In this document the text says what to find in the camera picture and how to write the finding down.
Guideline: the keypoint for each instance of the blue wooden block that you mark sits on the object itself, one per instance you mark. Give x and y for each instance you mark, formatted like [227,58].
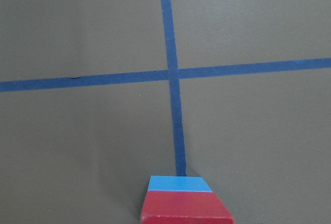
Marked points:
[178,183]

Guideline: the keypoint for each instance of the red wooden block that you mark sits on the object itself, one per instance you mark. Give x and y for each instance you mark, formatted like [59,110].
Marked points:
[184,207]

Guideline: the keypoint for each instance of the blue tape line crosswise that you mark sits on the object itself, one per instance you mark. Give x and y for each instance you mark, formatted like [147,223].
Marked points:
[164,75]

